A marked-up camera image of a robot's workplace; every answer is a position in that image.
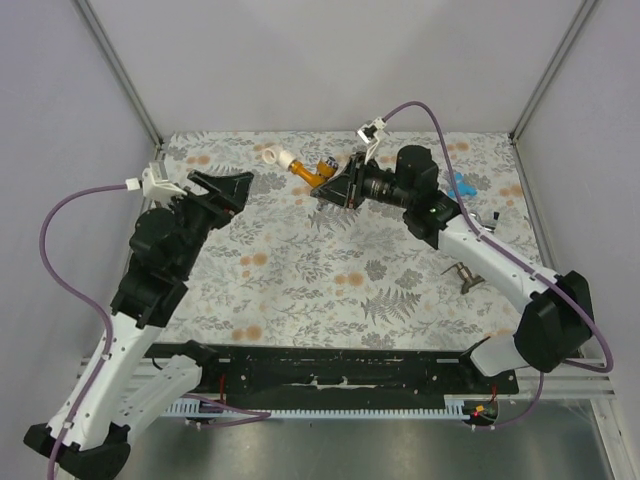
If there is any brushed steel faucet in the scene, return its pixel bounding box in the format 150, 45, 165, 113
442, 262, 485, 295

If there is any blue pipe tee fitting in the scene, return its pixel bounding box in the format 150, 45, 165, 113
447, 172, 478, 198

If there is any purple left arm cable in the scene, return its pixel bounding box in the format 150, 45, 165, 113
40, 182, 274, 480

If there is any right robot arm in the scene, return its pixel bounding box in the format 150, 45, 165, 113
312, 145, 593, 394

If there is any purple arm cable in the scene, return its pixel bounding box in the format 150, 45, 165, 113
382, 101, 615, 431
40, 182, 274, 480

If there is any orange faucet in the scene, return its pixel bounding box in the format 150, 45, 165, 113
288, 157, 339, 188

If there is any floral patterned table mat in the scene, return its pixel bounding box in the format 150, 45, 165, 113
160, 131, 520, 350

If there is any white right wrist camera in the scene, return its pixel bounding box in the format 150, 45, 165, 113
356, 117, 386, 163

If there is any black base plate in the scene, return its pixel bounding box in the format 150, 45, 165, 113
146, 342, 519, 410

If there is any white slotted cable duct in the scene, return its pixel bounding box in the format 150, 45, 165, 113
164, 394, 466, 419

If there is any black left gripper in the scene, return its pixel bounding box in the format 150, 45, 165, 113
167, 168, 256, 275

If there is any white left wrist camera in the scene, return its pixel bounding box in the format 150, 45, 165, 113
125, 161, 186, 203

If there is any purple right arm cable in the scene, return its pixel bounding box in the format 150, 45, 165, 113
382, 101, 615, 431

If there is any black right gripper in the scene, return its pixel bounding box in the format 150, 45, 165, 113
312, 152, 413, 211

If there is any chrome faucet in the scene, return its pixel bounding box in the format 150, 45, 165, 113
470, 210, 500, 234

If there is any white pipe elbow fitting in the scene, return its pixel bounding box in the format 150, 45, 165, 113
262, 145, 296, 171

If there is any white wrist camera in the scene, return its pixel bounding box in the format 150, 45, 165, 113
356, 117, 386, 163
125, 161, 186, 203

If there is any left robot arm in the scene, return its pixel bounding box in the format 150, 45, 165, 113
24, 162, 254, 479

